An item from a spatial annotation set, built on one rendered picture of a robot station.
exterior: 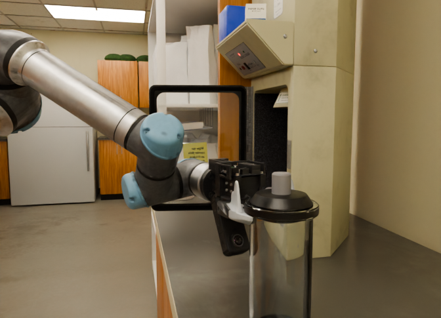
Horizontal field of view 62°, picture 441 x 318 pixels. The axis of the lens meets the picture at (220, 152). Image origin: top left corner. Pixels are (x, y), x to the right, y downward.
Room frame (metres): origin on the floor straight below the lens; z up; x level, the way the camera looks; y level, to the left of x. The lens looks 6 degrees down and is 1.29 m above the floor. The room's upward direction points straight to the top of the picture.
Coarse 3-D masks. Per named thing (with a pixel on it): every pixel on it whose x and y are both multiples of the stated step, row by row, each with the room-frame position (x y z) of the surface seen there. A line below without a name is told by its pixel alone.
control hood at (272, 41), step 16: (240, 32) 0.91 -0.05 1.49; (256, 32) 0.85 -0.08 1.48; (272, 32) 0.86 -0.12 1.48; (288, 32) 0.87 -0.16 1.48; (224, 48) 1.09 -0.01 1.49; (256, 48) 0.91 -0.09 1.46; (272, 48) 0.86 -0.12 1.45; (288, 48) 0.87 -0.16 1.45; (272, 64) 0.91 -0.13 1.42; (288, 64) 0.87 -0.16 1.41
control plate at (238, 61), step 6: (234, 48) 1.02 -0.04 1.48; (240, 48) 0.99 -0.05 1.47; (246, 48) 0.96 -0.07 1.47; (228, 54) 1.10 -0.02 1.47; (234, 54) 1.06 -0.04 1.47; (240, 54) 1.03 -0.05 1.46; (246, 54) 0.99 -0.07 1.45; (252, 54) 0.96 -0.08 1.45; (234, 60) 1.10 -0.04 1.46; (240, 60) 1.06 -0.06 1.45; (246, 60) 1.03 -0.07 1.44; (252, 60) 0.99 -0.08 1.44; (258, 60) 0.96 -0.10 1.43; (240, 66) 1.10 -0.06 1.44; (252, 66) 1.03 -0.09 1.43; (258, 66) 0.99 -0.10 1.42; (264, 66) 0.96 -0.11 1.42; (246, 72) 1.10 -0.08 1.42; (252, 72) 1.06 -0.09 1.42
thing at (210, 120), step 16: (160, 96) 1.15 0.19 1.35; (176, 96) 1.15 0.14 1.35; (192, 96) 1.16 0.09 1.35; (208, 96) 1.16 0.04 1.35; (224, 96) 1.16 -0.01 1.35; (176, 112) 1.15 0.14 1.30; (192, 112) 1.16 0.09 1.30; (208, 112) 1.16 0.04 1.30; (224, 112) 1.16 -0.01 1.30; (192, 128) 1.16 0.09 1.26; (208, 128) 1.16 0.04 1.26; (224, 128) 1.16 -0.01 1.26; (192, 144) 1.16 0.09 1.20; (208, 144) 1.16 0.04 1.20; (224, 144) 1.16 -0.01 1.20; (208, 160) 1.16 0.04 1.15
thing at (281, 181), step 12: (276, 180) 0.52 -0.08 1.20; (288, 180) 0.52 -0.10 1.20; (264, 192) 0.53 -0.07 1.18; (276, 192) 0.52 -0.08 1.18; (288, 192) 0.52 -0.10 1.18; (300, 192) 0.53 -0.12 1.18; (252, 204) 0.51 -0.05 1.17; (264, 204) 0.50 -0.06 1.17; (276, 204) 0.49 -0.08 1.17; (288, 204) 0.49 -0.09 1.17; (300, 204) 0.49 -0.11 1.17; (312, 204) 0.51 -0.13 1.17
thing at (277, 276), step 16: (256, 208) 0.50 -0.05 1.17; (256, 224) 0.50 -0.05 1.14; (272, 224) 0.49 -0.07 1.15; (288, 224) 0.48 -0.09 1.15; (304, 224) 0.49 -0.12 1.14; (256, 240) 0.50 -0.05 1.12; (272, 240) 0.49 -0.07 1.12; (288, 240) 0.48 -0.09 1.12; (304, 240) 0.49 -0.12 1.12; (256, 256) 0.50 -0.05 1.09; (272, 256) 0.49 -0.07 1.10; (288, 256) 0.48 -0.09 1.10; (304, 256) 0.49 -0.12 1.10; (256, 272) 0.50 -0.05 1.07; (272, 272) 0.49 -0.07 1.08; (288, 272) 0.48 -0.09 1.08; (304, 272) 0.49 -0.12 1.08; (256, 288) 0.50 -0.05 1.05; (272, 288) 0.49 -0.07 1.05; (288, 288) 0.48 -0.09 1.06; (304, 288) 0.49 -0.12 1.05; (256, 304) 0.50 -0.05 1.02; (272, 304) 0.49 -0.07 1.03; (288, 304) 0.48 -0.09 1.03; (304, 304) 0.49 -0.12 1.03
